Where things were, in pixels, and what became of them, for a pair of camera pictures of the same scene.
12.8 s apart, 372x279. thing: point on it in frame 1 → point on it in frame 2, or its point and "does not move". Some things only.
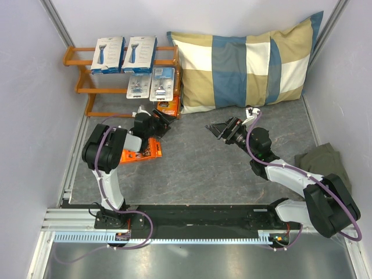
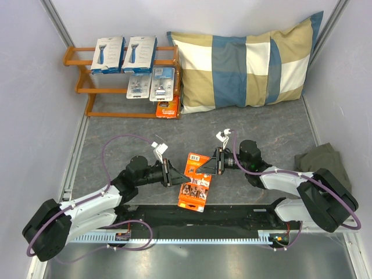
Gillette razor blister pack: (163, 84) does not move
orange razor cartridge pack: (153, 150) → (194, 195)
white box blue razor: (139, 55) does not move
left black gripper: (163, 125) → (171, 175)
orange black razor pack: (170, 108) does not move
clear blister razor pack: (139, 86) does not move
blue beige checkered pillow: (219, 72) does not move
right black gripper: (226, 129) → (208, 167)
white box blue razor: (108, 55) does not move
